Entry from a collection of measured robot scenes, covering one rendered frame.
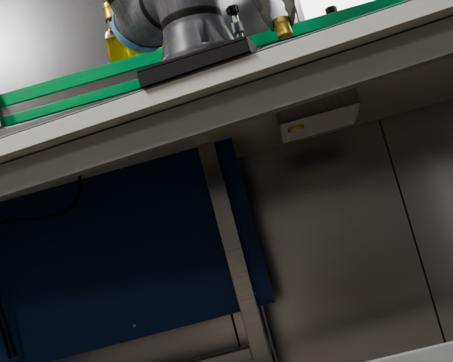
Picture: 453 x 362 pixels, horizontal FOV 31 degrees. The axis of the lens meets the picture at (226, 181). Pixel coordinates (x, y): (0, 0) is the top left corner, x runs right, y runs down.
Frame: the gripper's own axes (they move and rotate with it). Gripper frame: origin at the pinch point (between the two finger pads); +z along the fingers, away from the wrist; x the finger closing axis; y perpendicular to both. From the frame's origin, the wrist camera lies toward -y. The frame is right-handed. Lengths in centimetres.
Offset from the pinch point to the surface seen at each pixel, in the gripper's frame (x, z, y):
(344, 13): -16.3, -3.4, 17.6
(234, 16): 9.4, -6.5, 6.5
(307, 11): -9.8, -11.8, 34.3
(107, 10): 39, -22, 21
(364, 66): -8.5, 24.1, -39.1
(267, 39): 3.0, -2.5, 17.9
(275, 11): -1.6, -14.1, 34.1
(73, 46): 53, -22, 38
